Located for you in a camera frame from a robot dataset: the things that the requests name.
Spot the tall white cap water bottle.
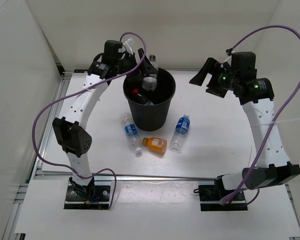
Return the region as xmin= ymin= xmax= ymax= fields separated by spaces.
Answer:
xmin=121 ymin=112 xmax=142 ymax=156

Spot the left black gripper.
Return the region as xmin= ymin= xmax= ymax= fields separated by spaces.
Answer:
xmin=114 ymin=48 xmax=157 ymax=83

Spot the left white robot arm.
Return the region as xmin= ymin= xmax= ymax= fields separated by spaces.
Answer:
xmin=52 ymin=46 xmax=141 ymax=200

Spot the red cap water bottle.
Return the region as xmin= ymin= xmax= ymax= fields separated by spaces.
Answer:
xmin=131 ymin=88 xmax=154 ymax=106

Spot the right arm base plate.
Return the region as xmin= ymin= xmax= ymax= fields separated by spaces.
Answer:
xmin=193 ymin=184 xmax=248 ymax=212

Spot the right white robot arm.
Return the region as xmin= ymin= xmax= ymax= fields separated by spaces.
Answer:
xmin=190 ymin=56 xmax=300 ymax=201

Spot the aluminium table frame rail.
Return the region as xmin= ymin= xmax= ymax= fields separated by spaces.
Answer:
xmin=94 ymin=171 xmax=218 ymax=181

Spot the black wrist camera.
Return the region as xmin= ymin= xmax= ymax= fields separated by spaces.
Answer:
xmin=102 ymin=40 xmax=123 ymax=61
xmin=231 ymin=51 xmax=256 ymax=72

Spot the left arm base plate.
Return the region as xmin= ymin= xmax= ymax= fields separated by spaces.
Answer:
xmin=63 ymin=181 xmax=112 ymax=210

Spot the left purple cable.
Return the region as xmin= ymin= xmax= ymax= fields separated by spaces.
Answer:
xmin=31 ymin=31 xmax=148 ymax=210

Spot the orange juice bottle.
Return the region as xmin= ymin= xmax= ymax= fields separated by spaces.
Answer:
xmin=142 ymin=137 xmax=168 ymax=154

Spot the black plastic waste bin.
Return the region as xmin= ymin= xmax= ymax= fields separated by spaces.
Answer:
xmin=123 ymin=68 xmax=176 ymax=132

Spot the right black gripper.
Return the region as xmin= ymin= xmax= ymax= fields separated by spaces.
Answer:
xmin=189 ymin=58 xmax=240 ymax=99

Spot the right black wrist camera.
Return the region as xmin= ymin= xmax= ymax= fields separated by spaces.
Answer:
xmin=231 ymin=51 xmax=256 ymax=72

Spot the blue cap water bottle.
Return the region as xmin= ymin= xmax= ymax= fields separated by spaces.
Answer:
xmin=169 ymin=113 xmax=191 ymax=151

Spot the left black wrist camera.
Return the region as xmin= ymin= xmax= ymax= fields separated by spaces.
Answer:
xmin=102 ymin=40 xmax=123 ymax=61

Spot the small black cap water bottle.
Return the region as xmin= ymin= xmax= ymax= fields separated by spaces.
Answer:
xmin=142 ymin=54 xmax=159 ymax=92

